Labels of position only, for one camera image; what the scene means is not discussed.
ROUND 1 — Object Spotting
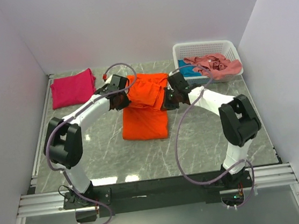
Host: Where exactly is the orange t shirt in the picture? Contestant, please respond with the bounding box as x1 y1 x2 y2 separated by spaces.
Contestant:
122 73 169 141

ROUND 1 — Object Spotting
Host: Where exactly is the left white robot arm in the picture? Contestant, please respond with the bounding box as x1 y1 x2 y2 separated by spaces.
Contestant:
43 74 130 207

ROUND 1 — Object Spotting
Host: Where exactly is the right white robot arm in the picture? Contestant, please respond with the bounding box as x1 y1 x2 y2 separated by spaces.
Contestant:
162 73 261 189

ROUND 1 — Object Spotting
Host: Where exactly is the blue t shirt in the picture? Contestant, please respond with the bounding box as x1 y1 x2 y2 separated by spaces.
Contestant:
178 60 201 77

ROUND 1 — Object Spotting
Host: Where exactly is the folded magenta t shirt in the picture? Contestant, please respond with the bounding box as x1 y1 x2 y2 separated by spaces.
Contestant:
50 68 96 110

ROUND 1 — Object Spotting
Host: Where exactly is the pink t shirt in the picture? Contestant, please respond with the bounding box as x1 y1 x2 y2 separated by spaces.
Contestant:
183 53 243 80

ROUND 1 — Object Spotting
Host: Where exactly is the white plastic basket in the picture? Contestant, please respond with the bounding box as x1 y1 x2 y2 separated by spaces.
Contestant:
172 40 244 84

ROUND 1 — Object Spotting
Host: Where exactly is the black base beam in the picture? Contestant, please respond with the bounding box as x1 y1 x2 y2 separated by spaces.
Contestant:
62 167 254 222

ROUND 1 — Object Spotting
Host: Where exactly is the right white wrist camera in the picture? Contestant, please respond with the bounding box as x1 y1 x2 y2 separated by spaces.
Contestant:
169 70 179 77

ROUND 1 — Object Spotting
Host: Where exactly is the aluminium rail frame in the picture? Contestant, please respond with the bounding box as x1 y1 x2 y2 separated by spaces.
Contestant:
16 163 299 224

